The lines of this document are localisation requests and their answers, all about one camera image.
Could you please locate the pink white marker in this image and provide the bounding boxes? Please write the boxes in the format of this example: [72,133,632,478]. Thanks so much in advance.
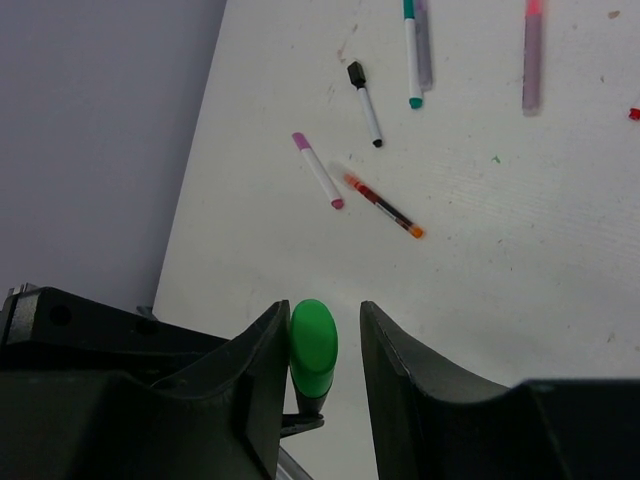
[292,132,345,210]

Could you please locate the orange clear pen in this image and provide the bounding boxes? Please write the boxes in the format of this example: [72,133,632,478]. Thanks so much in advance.
[329,162,426,239]

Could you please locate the pink clear pen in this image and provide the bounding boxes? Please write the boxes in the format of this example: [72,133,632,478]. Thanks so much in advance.
[522,0,543,116]

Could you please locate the black white marker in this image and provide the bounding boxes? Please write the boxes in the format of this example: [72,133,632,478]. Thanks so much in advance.
[347,61,384,148]

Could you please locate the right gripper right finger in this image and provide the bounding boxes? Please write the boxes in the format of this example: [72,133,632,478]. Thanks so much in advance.
[360,301,639,479]

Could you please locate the teal white marker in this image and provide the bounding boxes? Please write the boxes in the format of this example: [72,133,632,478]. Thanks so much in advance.
[403,0,423,110]

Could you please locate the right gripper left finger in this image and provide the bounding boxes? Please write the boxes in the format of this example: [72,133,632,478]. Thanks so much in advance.
[1,302,289,479]

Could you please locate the green black highlighter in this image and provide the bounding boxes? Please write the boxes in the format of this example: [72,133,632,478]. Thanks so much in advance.
[289,299,339,416]

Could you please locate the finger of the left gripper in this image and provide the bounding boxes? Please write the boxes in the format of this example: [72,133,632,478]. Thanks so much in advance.
[1,287,225,373]

